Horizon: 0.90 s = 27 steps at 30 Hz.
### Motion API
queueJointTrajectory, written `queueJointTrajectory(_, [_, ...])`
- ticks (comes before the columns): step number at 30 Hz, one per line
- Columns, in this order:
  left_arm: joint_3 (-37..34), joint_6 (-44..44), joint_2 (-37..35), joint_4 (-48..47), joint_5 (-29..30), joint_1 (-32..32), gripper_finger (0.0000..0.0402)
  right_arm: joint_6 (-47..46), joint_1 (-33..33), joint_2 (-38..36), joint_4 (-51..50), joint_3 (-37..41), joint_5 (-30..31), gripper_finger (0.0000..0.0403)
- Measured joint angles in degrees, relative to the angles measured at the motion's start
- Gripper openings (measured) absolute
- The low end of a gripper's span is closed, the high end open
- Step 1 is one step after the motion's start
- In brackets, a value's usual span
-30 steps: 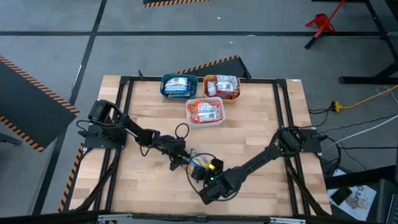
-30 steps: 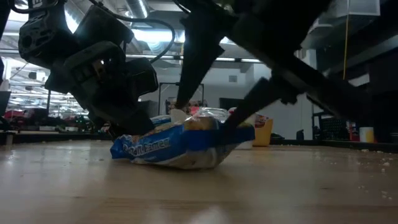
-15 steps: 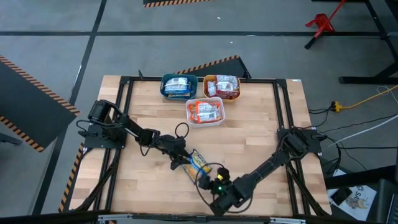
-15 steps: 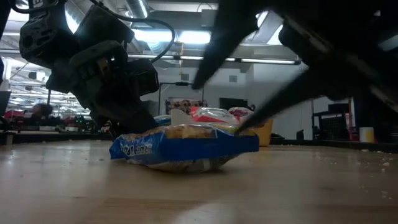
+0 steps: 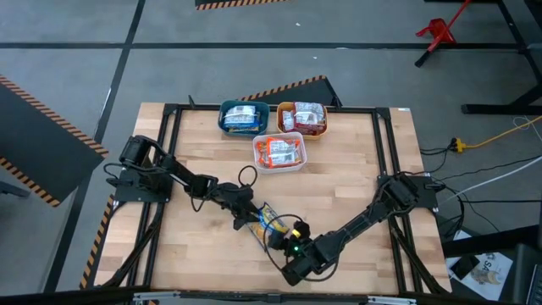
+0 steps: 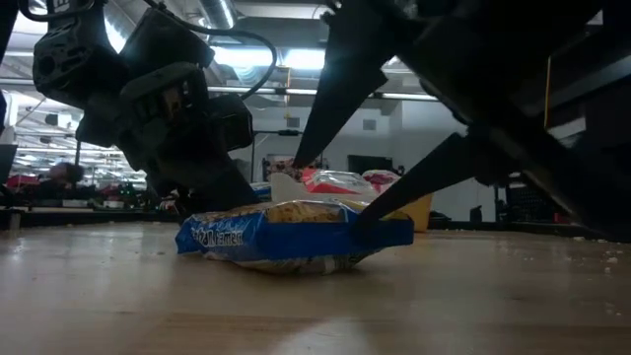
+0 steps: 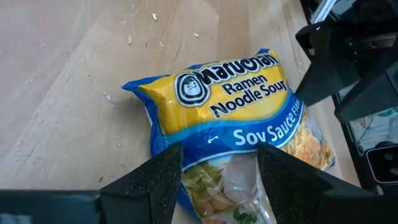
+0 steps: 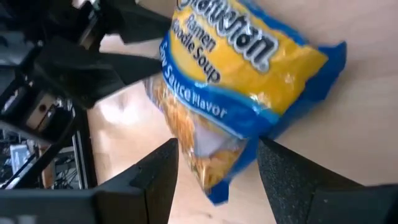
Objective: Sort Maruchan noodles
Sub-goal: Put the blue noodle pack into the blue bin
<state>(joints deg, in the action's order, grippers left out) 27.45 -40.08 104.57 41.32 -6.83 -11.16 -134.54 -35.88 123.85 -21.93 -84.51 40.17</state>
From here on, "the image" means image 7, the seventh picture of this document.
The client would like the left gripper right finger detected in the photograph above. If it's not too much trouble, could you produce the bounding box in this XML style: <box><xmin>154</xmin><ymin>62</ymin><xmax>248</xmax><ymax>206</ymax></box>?
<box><xmin>256</xmin><ymin>142</ymin><xmax>333</xmax><ymax>224</ymax></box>

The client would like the blue ramen noodle packet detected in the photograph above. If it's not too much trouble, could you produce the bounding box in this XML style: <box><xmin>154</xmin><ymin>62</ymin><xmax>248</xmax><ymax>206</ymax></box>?
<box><xmin>121</xmin><ymin>48</ymin><xmax>337</xmax><ymax>224</ymax></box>

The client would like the black flat device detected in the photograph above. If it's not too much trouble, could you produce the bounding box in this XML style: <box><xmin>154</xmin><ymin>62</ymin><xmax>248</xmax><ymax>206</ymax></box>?
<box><xmin>365</xmin><ymin>144</ymin><xmax>398</xmax><ymax>185</ymax></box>

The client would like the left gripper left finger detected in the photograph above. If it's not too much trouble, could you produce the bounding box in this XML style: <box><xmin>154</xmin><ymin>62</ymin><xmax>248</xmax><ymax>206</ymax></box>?
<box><xmin>95</xmin><ymin>142</ymin><xmax>184</xmax><ymax>224</ymax></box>

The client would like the silver metal bracket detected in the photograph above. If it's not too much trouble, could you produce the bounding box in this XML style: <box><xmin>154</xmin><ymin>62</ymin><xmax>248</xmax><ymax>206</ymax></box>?
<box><xmin>310</xmin><ymin>0</ymin><xmax>339</xmax><ymax>24</ymax></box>

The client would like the white printed paper sheet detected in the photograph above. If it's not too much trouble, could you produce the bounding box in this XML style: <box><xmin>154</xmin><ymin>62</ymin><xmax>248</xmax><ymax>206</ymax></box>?
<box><xmin>349</xmin><ymin>107</ymin><xmax>398</xmax><ymax>149</ymax></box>

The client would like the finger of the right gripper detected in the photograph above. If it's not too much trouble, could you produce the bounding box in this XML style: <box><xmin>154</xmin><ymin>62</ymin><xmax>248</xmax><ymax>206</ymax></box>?
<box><xmin>334</xmin><ymin>62</ymin><xmax>398</xmax><ymax>123</ymax></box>
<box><xmin>294</xmin><ymin>46</ymin><xmax>361</xmax><ymax>107</ymax></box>

